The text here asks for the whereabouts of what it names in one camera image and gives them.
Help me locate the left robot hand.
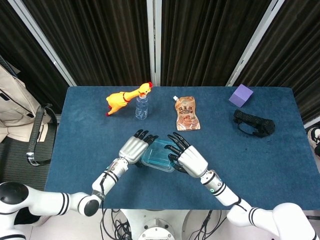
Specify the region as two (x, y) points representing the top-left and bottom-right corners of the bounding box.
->
(118, 129), (159, 166)

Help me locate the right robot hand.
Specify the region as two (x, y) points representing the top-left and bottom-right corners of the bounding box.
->
(164, 132), (209, 179)

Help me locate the light blue container lid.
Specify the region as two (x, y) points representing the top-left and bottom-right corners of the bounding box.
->
(141, 139), (176, 173)

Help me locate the clear plastic food container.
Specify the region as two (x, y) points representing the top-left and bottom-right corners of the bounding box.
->
(141, 161), (176, 174)

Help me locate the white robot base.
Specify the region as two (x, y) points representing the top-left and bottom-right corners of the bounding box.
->
(119, 208), (192, 240)

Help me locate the clear plastic water bottle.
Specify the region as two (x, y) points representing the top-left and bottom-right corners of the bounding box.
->
(135, 94), (149, 120)

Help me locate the orange sauce spout pouch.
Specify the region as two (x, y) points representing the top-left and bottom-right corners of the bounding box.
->
(172, 95), (202, 132)

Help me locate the yellow rubber chicken toy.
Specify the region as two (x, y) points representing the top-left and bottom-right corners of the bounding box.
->
(105, 81), (154, 117)

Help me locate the blue fabric tablecloth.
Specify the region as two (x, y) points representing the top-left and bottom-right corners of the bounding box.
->
(44, 86), (320, 211)

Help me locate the purple foam cube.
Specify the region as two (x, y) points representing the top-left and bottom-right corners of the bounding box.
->
(228, 83), (254, 108)

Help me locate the black chair armrest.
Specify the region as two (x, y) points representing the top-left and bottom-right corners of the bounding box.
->
(26, 103), (58, 167)

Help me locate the dark pleated curtain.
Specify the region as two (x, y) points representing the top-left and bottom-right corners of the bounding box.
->
(0, 0), (70, 113)
(18, 0), (152, 87)
(160, 0), (272, 88)
(234, 0), (320, 125)

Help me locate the black and white shoe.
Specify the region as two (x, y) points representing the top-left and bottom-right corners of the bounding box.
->
(306, 126), (320, 157)

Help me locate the beige fabric bag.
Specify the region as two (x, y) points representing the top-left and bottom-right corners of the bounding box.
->
(0, 63), (46, 143)

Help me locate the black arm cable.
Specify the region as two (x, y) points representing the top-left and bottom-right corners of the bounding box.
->
(98, 171), (112, 208)

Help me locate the black cable bundle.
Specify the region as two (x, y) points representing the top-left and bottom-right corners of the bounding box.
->
(193, 209), (227, 240)
(99, 208), (135, 240)

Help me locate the white frame post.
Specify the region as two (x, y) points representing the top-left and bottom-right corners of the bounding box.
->
(146, 0), (162, 87)
(226, 0), (280, 88)
(7, 0), (77, 87)

